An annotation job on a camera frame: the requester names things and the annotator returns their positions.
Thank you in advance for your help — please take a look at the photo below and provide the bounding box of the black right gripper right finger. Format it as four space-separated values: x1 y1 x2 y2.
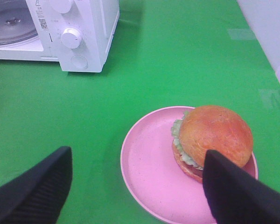
203 150 280 224

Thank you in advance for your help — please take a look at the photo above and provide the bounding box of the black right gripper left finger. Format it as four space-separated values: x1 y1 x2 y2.
0 146 73 224

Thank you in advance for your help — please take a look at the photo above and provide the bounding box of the toy hamburger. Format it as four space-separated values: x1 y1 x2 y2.
171 105 253 183

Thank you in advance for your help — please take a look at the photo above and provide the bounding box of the pink round plate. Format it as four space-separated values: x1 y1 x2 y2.
120 106 259 224

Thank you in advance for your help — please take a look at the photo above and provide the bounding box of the white microwave knob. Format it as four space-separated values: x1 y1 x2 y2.
50 0 74 14
61 28 82 49

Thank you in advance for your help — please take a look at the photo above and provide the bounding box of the white microwave oven body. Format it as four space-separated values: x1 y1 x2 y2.
0 0 120 72

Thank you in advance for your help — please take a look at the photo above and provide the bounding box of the glass microwave turntable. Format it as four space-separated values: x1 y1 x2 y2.
0 7 38 45

